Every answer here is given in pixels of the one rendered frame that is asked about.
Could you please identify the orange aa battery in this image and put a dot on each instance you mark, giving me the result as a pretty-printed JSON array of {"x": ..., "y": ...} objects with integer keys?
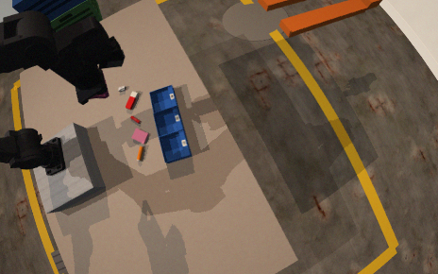
[{"x": 140, "y": 154}]

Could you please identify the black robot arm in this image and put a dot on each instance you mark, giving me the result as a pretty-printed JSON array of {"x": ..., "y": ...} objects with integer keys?
[{"x": 33, "y": 43}]

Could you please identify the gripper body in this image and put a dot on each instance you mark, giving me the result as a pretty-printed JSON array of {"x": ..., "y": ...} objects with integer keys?
[{"x": 84, "y": 94}]

